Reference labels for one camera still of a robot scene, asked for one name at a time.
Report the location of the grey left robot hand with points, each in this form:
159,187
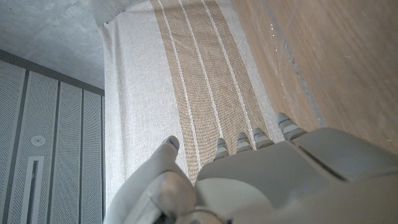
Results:
264,186

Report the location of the beige striped backdrop cloth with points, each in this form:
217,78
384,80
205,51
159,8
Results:
155,77

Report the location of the round white ceiling sensor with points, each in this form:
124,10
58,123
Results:
38,140

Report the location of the white ceiling slot light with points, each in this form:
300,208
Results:
32,186

